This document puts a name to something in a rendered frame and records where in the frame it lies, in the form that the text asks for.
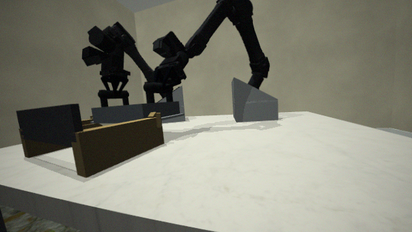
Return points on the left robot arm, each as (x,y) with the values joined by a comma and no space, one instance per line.
(173,50)

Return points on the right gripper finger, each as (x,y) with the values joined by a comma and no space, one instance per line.
(105,82)
(115,78)

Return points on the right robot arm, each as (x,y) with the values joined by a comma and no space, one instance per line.
(112,52)

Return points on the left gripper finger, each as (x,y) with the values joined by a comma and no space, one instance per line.
(170,72)
(158,75)

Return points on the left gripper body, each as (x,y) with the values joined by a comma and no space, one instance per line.
(178,68)

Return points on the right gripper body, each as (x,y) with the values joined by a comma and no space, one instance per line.
(114,70)

